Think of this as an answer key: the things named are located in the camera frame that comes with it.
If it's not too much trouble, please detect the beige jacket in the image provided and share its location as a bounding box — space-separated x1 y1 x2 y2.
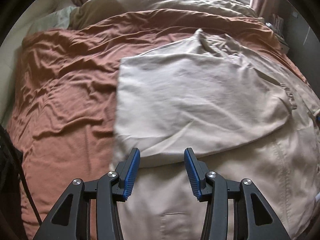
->
113 30 319 239

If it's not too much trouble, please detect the white nightstand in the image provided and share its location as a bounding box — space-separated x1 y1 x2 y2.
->
277 36 290 55

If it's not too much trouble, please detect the brown bed sheet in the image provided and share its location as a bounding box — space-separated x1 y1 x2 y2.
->
6 8 308 240

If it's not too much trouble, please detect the cream padded headboard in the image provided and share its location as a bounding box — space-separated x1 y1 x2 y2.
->
1 0 74 122

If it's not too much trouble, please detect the light green pillow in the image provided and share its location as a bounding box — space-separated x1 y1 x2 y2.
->
27 6 76 35

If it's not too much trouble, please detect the beige duvet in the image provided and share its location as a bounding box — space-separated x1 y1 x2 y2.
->
69 0 257 30

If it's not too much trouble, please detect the black cable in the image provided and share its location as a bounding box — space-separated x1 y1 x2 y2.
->
0 125 43 225

